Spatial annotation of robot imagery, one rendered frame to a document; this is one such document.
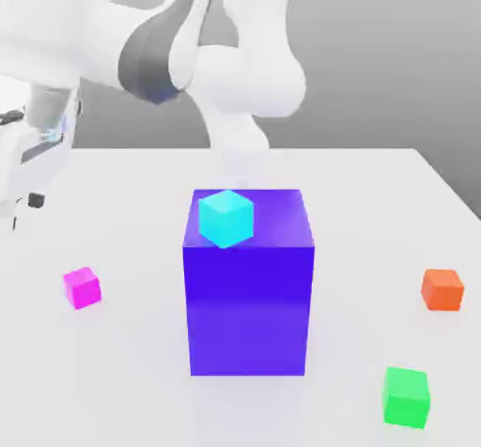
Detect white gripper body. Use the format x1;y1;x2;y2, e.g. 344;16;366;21
0;126;68;218

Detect small magenta cube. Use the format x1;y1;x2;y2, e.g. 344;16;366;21
62;266;103;311

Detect small cyan cube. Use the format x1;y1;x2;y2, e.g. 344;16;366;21
197;189;256;250

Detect small orange cube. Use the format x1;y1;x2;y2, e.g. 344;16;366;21
420;268;466;312

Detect small green cube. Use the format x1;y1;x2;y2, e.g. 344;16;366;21
381;366;431;430

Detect large blue box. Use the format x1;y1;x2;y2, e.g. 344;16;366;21
182;188;316;378

